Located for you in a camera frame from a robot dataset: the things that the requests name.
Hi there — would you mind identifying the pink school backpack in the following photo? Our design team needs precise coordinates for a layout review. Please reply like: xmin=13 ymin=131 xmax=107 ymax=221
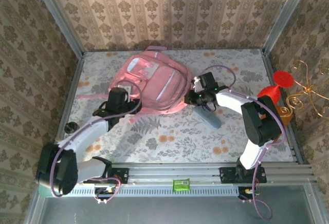
xmin=78 ymin=45 xmax=193 ymax=125

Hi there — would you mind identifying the grey pencil case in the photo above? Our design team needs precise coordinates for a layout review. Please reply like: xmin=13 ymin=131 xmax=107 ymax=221
xmin=193 ymin=105 xmax=222 ymax=130

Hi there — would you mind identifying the floral tablecloth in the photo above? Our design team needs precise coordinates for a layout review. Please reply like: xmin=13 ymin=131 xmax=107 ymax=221
xmin=58 ymin=48 xmax=300 ymax=163

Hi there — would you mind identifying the clear glass jar dark lid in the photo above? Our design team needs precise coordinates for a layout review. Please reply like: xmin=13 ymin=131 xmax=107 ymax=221
xmin=64 ymin=122 xmax=80 ymax=134

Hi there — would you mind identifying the wide aluminium base beam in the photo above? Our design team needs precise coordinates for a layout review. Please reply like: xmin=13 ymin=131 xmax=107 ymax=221
xmin=38 ymin=161 xmax=317 ymax=185

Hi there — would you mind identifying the red hourglass vase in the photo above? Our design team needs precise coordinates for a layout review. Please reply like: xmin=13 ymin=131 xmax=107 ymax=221
xmin=258 ymin=70 xmax=295 ymax=104

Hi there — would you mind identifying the orange wooden block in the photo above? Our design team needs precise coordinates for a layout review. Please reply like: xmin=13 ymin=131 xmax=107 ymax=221
xmin=276 ymin=104 xmax=295 ymax=126

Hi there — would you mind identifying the green tissue packet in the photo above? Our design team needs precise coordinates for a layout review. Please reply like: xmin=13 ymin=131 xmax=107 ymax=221
xmin=172 ymin=178 xmax=191 ymax=192

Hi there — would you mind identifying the black connector board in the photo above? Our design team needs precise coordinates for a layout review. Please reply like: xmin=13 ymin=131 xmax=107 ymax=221
xmin=94 ymin=186 xmax=121 ymax=202
xmin=237 ymin=186 xmax=260 ymax=201

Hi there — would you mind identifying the grey metal panel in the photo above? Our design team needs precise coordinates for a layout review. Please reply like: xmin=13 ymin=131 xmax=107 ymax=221
xmin=24 ymin=184 xmax=326 ymax=224

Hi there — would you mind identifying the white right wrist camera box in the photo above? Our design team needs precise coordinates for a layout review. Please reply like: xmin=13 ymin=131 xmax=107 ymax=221
xmin=192 ymin=76 xmax=202 ymax=93

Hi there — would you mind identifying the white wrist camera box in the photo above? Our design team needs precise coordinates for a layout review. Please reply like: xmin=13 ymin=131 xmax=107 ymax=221
xmin=117 ymin=84 xmax=133 ymax=95
xmin=192 ymin=76 xmax=202 ymax=93

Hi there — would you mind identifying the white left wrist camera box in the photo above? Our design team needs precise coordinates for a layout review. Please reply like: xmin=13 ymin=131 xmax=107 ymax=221
xmin=117 ymin=84 xmax=133 ymax=95

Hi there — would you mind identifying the grey slotted cable duct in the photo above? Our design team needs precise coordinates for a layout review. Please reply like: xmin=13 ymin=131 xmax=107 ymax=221
xmin=69 ymin=184 xmax=241 ymax=198

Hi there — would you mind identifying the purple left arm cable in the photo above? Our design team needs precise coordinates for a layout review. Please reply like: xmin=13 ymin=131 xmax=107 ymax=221
xmin=51 ymin=80 xmax=143 ymax=204

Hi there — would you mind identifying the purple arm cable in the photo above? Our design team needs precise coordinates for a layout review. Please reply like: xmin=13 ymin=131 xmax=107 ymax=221
xmin=196 ymin=65 xmax=287 ymax=221
xmin=51 ymin=80 xmax=143 ymax=204

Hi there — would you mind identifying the gold wire ornament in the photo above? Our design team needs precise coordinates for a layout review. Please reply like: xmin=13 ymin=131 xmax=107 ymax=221
xmin=281 ymin=59 xmax=329 ymax=119

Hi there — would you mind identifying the aluminium frame post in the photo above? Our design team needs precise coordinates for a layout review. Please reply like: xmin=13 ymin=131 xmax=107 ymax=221
xmin=262 ymin=0 xmax=313 ymax=55
xmin=29 ymin=0 xmax=84 ymax=58

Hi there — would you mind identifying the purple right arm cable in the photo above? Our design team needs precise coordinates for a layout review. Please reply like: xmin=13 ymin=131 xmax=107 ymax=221
xmin=196 ymin=65 xmax=287 ymax=221

